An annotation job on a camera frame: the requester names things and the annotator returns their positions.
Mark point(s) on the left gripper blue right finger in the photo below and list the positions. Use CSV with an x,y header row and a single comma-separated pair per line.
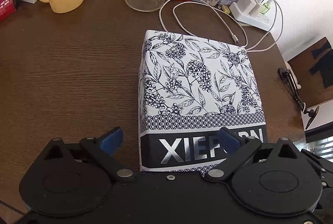
x,y
239,151

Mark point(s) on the red small box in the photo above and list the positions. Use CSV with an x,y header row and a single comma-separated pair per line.
x,y
7,8

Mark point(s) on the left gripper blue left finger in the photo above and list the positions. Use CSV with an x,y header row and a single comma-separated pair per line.
x,y
101,150

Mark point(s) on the floral box lid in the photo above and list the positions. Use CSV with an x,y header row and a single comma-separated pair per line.
x,y
188,89

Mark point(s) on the white power strip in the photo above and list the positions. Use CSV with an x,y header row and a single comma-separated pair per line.
x,y
260,21

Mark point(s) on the white charger plug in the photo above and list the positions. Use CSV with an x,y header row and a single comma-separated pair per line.
x,y
250,7

